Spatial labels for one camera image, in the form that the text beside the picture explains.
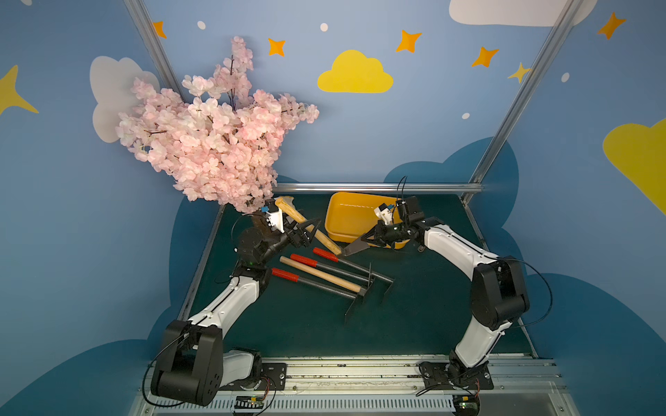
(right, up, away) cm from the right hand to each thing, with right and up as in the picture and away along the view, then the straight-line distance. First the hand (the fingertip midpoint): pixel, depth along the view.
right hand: (365, 235), depth 87 cm
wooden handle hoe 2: (-14, -15, +6) cm, 22 cm away
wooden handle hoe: (-32, +13, +31) cm, 46 cm away
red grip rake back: (-11, -9, +7) cm, 15 cm away
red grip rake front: (-2, -21, 0) cm, 21 cm away
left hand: (-17, +8, -13) cm, 23 cm away
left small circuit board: (-35, -47, -14) cm, 61 cm away
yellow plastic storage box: (-4, +7, +27) cm, 28 cm away
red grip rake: (-19, -11, +9) cm, 23 cm away
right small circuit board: (+27, -48, -14) cm, 57 cm away
